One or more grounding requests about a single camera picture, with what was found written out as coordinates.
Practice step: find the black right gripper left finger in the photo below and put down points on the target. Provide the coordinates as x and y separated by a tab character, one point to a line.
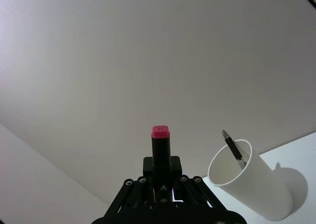
134	192

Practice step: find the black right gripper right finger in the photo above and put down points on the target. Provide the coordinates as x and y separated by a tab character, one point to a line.
191	189

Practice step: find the black marker with pink cap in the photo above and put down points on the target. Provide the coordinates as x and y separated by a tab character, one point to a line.
161	147

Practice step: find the black pen with silver tip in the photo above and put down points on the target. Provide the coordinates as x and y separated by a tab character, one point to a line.
233	148

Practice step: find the white paper cup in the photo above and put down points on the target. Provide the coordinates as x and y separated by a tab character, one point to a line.
259	184

